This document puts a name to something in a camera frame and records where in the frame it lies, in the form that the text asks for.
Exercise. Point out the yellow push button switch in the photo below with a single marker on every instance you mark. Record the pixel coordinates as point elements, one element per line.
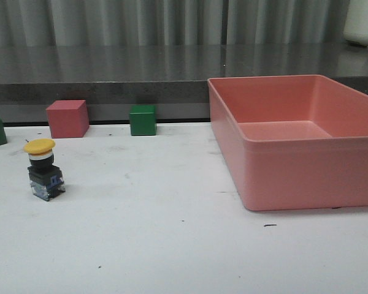
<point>46,179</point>

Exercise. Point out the green cube right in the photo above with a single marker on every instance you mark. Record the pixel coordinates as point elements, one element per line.
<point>143,120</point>

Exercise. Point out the pink plastic bin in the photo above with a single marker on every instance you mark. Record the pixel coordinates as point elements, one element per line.
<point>293,141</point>

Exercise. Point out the pink cube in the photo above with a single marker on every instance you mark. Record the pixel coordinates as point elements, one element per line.
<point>68,118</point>

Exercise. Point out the grey stone counter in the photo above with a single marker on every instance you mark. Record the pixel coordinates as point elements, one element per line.
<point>173,78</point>

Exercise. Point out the white appliance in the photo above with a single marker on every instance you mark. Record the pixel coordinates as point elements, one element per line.
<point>356,23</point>

